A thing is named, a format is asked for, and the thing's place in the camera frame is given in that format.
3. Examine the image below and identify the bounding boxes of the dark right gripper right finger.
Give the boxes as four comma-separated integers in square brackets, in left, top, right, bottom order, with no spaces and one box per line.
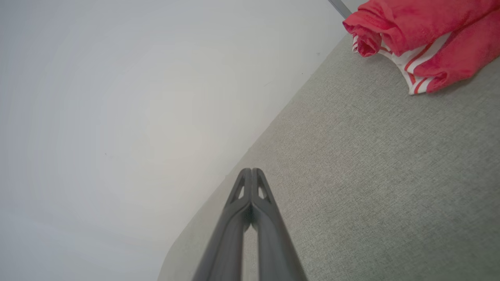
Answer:
[252,168,307,281]

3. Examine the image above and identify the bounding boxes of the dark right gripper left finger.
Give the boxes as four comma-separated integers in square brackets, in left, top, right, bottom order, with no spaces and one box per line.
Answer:
[193,168,253,281]

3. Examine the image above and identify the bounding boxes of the red and white jersey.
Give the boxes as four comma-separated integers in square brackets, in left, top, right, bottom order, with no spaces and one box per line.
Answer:
[343,0,500,96]

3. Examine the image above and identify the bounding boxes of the dark metal post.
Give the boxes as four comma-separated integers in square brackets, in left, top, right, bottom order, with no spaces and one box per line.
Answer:
[327,0,352,20]

